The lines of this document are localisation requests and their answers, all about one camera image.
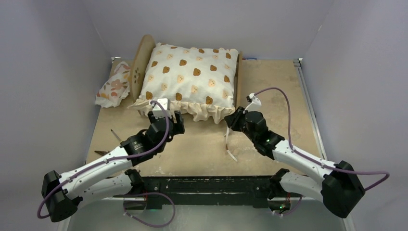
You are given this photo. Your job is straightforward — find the bear print white cushion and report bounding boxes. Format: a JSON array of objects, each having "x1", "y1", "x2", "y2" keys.
[{"x1": 132, "y1": 43, "x2": 239, "y2": 124}]

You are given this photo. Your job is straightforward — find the floral print small pillow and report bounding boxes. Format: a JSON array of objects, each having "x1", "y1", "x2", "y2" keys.
[{"x1": 95, "y1": 61, "x2": 131, "y2": 108}]

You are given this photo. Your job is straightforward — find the wooden pet bed frame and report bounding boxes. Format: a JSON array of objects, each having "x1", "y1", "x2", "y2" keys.
[{"x1": 130, "y1": 35, "x2": 242, "y2": 107}]

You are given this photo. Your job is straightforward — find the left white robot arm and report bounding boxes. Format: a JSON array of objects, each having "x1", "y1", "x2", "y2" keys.
[{"x1": 37, "y1": 111, "x2": 185, "y2": 222}]

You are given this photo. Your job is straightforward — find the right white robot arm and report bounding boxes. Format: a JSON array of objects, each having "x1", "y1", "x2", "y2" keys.
[{"x1": 225, "y1": 107, "x2": 366, "y2": 218}]

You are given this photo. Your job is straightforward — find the yellow black screwdriver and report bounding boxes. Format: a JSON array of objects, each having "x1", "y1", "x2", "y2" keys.
[{"x1": 110, "y1": 129, "x2": 122, "y2": 142}]

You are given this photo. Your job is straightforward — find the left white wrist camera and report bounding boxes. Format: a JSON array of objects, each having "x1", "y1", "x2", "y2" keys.
[{"x1": 150, "y1": 98, "x2": 171, "y2": 119}]

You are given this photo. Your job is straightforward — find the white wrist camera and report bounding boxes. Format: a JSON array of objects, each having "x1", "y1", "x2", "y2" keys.
[
  {"x1": 150, "y1": 98, "x2": 171, "y2": 119},
  {"x1": 245, "y1": 93, "x2": 262, "y2": 112}
]

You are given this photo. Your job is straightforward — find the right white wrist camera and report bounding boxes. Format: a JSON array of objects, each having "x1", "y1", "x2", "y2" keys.
[{"x1": 245, "y1": 93, "x2": 262, "y2": 112}]

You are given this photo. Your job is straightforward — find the aluminium table frame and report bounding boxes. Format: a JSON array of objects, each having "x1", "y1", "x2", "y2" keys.
[{"x1": 57, "y1": 57, "x2": 356, "y2": 231}]

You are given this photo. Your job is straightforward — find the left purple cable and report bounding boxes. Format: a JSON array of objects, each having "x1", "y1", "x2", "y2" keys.
[{"x1": 37, "y1": 100, "x2": 177, "y2": 228}]

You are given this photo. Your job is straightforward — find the purple cable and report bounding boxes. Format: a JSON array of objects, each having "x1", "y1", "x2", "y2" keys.
[
  {"x1": 253, "y1": 87, "x2": 390, "y2": 218},
  {"x1": 37, "y1": 100, "x2": 177, "y2": 228}
]

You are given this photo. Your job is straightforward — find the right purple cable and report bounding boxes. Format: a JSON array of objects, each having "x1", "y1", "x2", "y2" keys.
[{"x1": 253, "y1": 87, "x2": 390, "y2": 218}]

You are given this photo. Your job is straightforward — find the yellow handled pliers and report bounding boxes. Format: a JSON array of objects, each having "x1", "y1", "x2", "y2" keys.
[{"x1": 94, "y1": 150, "x2": 109, "y2": 156}]

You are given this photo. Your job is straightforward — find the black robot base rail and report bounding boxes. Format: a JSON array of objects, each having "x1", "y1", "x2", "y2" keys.
[{"x1": 127, "y1": 176, "x2": 287, "y2": 209}]

